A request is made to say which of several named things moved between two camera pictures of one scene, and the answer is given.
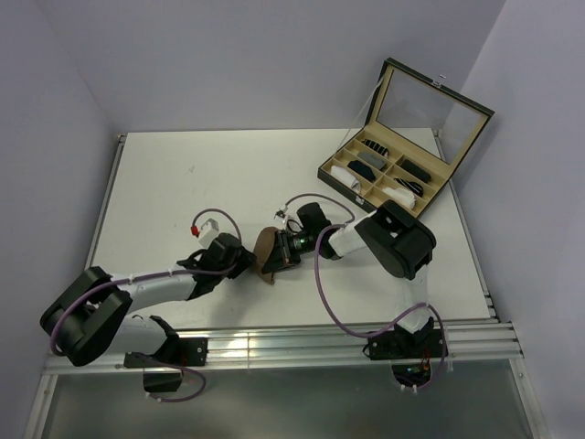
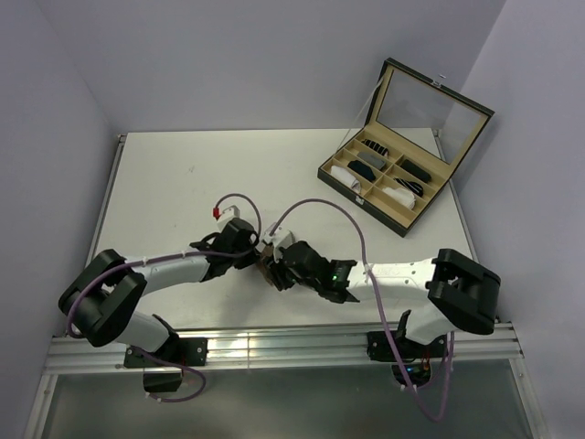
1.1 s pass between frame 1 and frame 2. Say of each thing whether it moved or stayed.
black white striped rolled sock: stayed
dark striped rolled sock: stayed
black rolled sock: stayed
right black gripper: moved
